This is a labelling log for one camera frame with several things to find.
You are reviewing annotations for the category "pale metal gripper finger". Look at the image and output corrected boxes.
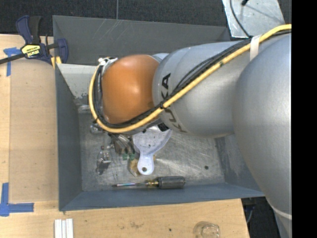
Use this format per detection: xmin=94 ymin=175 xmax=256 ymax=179
xmin=95 ymin=157 xmax=112 ymax=176
xmin=100 ymin=144 xmax=112 ymax=159

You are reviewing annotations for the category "grey metal bin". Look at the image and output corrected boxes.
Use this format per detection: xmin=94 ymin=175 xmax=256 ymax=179
xmin=52 ymin=15 xmax=266 ymax=212

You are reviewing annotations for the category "pale wood board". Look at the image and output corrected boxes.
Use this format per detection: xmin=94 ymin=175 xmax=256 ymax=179
xmin=8 ymin=58 xmax=60 ymax=204

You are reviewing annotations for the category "clear glass cup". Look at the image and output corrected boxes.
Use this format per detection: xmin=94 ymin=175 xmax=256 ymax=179
xmin=193 ymin=221 xmax=221 ymax=238

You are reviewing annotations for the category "black cylinder on white bracket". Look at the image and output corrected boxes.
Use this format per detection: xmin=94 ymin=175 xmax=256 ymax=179
xmin=156 ymin=122 xmax=171 ymax=133

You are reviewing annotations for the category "black handled screwdriver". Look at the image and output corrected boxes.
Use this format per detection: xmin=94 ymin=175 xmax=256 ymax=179
xmin=111 ymin=176 xmax=186 ymax=190

